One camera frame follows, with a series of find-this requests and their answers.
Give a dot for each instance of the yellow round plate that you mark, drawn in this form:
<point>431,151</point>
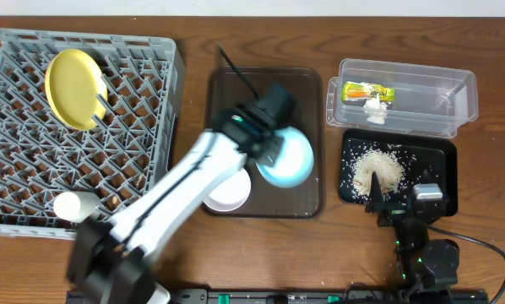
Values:
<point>73,85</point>

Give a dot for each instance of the rice pile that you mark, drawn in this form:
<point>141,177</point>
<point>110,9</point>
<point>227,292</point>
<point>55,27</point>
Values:
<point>390,163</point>

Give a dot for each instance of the dark brown serving tray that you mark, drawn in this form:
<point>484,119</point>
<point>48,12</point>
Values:
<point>307,199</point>

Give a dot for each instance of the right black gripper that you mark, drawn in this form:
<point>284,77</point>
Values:
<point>395,214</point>

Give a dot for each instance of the black rectangular tray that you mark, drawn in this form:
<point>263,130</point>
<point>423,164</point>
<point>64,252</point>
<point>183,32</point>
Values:
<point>422,159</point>

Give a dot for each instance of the white paper cup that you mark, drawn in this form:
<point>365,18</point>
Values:
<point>76,206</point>

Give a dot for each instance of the white round bowl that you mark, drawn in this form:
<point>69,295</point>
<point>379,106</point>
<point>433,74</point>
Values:
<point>231,194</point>

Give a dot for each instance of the light blue round bowl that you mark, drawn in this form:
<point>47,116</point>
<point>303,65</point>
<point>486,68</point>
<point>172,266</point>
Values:
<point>294,163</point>

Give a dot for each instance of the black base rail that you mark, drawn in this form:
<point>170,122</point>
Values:
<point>351,295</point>

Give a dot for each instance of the clear plastic bin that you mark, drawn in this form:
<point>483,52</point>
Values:
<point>429,101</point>

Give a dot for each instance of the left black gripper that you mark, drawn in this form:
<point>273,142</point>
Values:
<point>268,149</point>

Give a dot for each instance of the white tissue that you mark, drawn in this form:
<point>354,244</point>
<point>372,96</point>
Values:
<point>376,110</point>

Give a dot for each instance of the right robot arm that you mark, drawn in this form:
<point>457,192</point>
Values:
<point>428,266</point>

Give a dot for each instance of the grey plastic dish rack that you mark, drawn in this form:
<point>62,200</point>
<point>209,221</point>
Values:
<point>121,158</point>

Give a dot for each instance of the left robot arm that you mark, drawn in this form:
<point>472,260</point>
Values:
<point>111,261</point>

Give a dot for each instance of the yellow snack wrapper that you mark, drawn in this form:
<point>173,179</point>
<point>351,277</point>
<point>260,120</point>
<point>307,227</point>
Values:
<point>366,91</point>

